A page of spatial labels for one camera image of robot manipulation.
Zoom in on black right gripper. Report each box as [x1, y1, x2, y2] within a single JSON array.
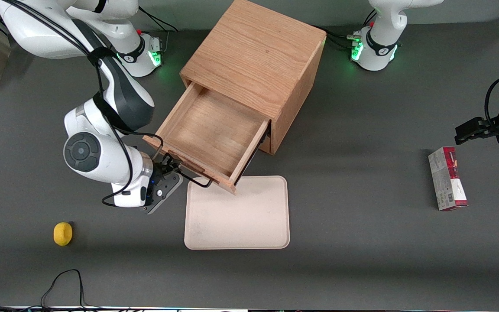
[[147, 153, 184, 205]]

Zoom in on black metal drawer handle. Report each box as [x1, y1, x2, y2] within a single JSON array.
[[156, 147, 214, 189]]

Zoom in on wooden drawer with black handle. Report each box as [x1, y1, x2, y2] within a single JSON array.
[[143, 81, 272, 195]]

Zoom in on wooden drawer cabinet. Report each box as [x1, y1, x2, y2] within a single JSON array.
[[179, 0, 327, 156]]

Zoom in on red and white carton box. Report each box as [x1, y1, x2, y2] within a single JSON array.
[[428, 146, 468, 211]]

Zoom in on beige rectangular tray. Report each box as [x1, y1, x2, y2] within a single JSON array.
[[184, 175, 291, 250]]

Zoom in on yellow lemon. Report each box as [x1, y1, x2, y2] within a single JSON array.
[[53, 222, 73, 247]]

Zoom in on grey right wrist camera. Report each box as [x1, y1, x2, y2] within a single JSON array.
[[143, 173, 184, 215]]

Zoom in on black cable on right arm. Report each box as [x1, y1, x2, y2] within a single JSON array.
[[0, 0, 166, 208]]

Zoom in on black cables at right base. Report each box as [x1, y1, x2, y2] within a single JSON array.
[[137, 6, 179, 53]]

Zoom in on black cables at base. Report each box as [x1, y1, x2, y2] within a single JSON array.
[[137, 6, 179, 53], [318, 26, 363, 49]]

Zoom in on black cable at table edge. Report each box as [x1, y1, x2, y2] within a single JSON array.
[[40, 269, 87, 311]]

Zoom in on black cables at left base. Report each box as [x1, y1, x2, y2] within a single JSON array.
[[318, 26, 363, 49]]

